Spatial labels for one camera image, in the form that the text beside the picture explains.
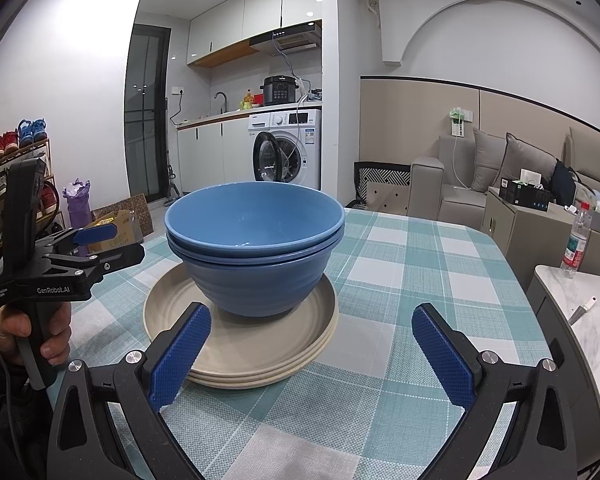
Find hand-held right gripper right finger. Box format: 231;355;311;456
411;302;579;480

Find grey sofa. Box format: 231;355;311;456
407;125;600;241

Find teal checked tablecloth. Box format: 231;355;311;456
55;205;546;480

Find dark blue cloth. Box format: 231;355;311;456
550;159;579;207

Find grey floor mop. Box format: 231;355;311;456
165;162;185;207

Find black cardboard box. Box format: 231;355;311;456
498;177;554;211

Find yellow cardboard box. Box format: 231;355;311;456
87;210;144;256

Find grey side cabinet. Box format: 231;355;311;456
481;186;600;281

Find cream patterned floor mat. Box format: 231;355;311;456
354;160;412;216

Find white upper cabinets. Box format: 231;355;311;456
186;0;323;67

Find clear plastic water bottle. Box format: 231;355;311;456
560;201;593;279

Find purple plastic bag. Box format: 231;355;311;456
62;177;92;234

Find dark glass door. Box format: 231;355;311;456
124;24;172;200

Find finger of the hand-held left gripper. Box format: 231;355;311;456
41;243;146;281
36;223;119;257

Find black range hood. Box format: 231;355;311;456
250;20;323;56

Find wall socket with green plug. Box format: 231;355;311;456
447;106;474;138

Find white base cabinet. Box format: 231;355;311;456
176;112;256;194

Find black pressure cooker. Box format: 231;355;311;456
260;75;296;107

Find person's left hand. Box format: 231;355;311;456
0;302;74;367

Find white washing machine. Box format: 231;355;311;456
247;108;322;190

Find shoe rack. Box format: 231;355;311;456
0;119;66;268

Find white handled knife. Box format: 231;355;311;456
567;297;596;326

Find grey sofa cushion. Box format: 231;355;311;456
500;132;561;191
472;127;508;193

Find red sneaker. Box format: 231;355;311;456
0;131;20;162

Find brown patterned cardboard box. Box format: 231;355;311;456
91;193;155;241

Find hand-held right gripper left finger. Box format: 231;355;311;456
46;301;213;480

